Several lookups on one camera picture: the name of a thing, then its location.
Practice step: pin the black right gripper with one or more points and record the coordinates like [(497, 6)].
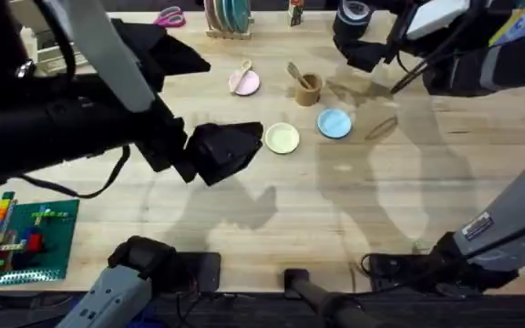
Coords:
[(353, 20)]

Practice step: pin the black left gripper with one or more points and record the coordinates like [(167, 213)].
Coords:
[(162, 146)]

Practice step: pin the wooden spoon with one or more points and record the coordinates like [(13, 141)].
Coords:
[(240, 76)]

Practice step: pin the wooden fork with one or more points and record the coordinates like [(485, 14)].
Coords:
[(299, 75)]

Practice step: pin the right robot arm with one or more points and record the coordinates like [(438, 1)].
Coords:
[(513, 218)]

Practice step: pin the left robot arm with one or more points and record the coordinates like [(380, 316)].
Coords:
[(39, 132)]

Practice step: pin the pale yellow plate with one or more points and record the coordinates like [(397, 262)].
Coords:
[(282, 138)]

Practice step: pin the pink plate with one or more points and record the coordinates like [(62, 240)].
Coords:
[(244, 83)]

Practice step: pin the wooden cup container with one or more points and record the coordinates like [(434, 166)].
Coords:
[(308, 92)]

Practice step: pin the pale upright wrist plate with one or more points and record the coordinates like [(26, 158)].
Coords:
[(435, 13)]

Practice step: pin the blue plate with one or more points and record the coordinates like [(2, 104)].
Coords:
[(334, 123)]

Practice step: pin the small printed box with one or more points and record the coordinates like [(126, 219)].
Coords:
[(295, 12)]

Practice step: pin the wooden rack with plates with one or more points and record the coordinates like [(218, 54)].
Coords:
[(229, 17)]

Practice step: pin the pink scissors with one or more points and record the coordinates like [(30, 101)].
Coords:
[(171, 18)]

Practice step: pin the colourful printed box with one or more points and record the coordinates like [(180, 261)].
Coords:
[(524, 20)]

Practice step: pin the beige tray box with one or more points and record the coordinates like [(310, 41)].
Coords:
[(48, 57)]

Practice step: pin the green board with toy blocks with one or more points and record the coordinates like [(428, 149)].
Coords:
[(39, 241)]

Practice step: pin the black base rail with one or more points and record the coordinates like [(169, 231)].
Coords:
[(253, 310)]

